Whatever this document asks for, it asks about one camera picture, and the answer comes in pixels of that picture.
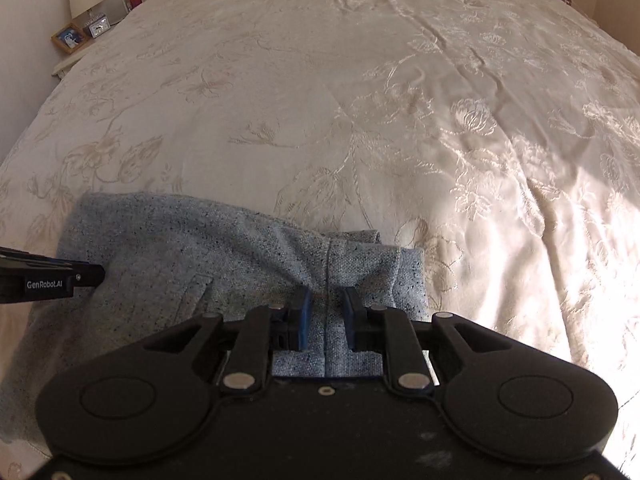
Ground white nightstand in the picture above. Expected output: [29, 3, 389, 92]
[51, 14, 128, 79]

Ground small silver alarm clock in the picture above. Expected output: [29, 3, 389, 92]
[82, 14, 112, 39]

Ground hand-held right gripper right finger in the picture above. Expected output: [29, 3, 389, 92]
[341, 286, 506, 393]

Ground grey speckled pants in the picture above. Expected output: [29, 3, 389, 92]
[0, 191, 431, 443]

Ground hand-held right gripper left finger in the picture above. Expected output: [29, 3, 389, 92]
[142, 286, 315, 395]

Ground cream embroidered bedspread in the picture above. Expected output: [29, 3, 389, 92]
[0, 0, 640, 471]

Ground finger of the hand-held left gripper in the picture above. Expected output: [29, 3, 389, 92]
[0, 247, 106, 287]

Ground wooden photo frame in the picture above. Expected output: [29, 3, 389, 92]
[51, 22, 87, 55]

